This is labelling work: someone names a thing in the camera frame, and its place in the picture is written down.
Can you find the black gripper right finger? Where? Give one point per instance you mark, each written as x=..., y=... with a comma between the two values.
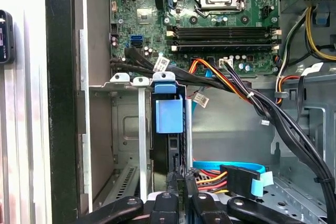
x=262, y=216

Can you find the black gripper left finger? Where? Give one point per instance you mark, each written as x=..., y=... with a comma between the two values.
x=123, y=207

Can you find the hard disk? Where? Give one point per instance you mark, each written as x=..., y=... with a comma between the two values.
x=169, y=113

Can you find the silver disk bay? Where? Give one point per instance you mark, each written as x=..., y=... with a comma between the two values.
x=120, y=129

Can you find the silver drive cage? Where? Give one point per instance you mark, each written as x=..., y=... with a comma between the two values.
x=317, y=119

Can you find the black PC case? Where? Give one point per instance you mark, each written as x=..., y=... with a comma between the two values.
x=60, y=103

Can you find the black RAM slot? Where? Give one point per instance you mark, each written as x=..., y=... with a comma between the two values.
x=223, y=47
x=223, y=32

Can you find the small black device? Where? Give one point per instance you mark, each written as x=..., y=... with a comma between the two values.
x=6, y=37

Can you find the green motherboard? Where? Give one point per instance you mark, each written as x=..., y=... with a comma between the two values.
x=183, y=6

